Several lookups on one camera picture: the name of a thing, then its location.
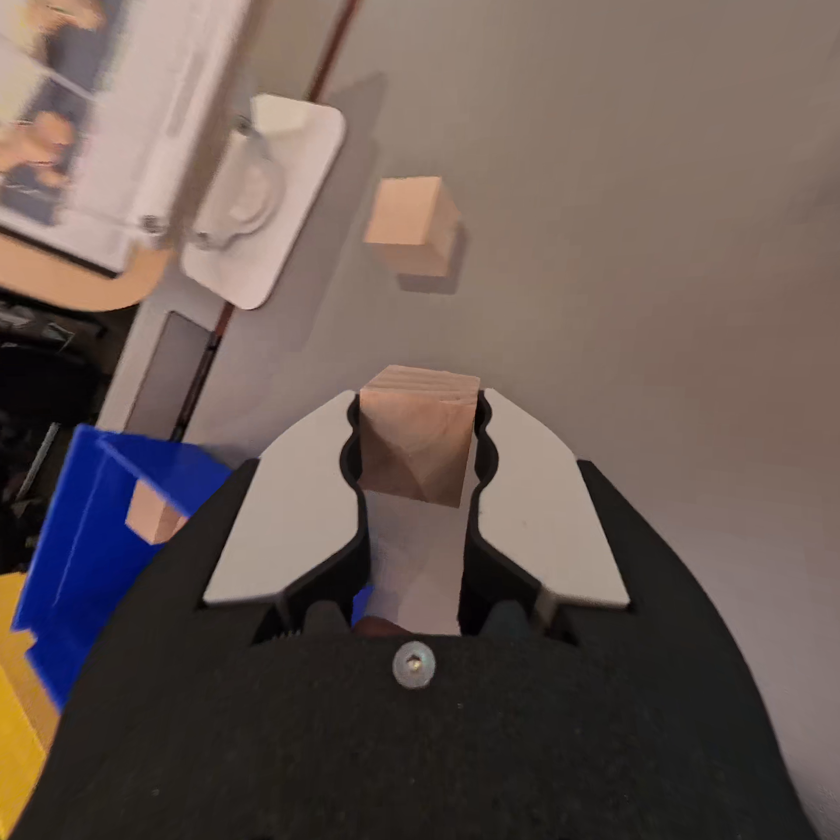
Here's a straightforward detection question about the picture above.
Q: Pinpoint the white folding stand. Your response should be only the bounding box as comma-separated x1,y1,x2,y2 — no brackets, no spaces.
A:
132,0,347,312

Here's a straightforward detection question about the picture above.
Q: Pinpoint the white instruction sheet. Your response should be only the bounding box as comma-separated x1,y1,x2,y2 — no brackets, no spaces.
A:
0,0,250,274

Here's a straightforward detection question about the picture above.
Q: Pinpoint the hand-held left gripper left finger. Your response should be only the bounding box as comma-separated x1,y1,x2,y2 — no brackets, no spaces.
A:
203,390,371,613

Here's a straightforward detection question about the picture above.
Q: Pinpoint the blue plastic bin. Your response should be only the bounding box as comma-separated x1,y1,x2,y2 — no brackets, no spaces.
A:
14,423,235,710

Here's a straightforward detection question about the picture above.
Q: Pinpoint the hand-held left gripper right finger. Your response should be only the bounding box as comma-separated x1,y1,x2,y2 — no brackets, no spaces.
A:
462,389,632,613

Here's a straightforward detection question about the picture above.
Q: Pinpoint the medium wooden cube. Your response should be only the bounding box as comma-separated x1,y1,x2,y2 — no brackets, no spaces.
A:
359,365,483,509

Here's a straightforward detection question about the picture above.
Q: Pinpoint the large wooden cube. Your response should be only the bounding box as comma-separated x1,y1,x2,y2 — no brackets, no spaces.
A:
364,176,462,280
125,479,191,546

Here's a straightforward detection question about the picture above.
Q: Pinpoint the yellow plastic bin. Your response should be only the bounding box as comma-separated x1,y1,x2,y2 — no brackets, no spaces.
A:
0,571,60,815

